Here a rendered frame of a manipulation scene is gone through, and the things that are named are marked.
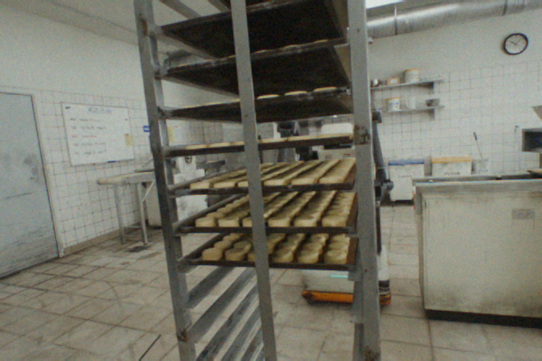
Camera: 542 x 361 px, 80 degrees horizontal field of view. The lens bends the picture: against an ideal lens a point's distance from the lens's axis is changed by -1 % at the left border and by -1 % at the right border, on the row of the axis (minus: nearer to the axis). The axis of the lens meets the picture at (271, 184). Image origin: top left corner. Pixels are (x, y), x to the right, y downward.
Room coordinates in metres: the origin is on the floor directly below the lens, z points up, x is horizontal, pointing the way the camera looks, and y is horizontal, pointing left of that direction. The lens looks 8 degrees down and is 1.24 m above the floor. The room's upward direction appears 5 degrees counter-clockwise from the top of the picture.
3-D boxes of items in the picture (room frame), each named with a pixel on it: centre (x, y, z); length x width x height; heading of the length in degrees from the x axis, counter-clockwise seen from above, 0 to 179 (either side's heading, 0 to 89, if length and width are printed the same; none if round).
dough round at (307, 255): (0.73, -0.07, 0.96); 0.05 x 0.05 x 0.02
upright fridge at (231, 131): (6.17, 0.02, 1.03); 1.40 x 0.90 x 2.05; 67
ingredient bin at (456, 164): (5.13, -2.85, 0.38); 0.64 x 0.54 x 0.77; 155
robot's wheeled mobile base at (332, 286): (2.51, -0.55, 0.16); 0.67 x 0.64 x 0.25; 162
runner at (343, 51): (0.92, -0.25, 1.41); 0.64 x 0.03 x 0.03; 162
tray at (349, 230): (0.98, -0.06, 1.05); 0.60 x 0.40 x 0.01; 162
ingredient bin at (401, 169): (5.38, -2.25, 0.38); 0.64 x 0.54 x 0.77; 157
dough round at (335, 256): (0.71, -0.13, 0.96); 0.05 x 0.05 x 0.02
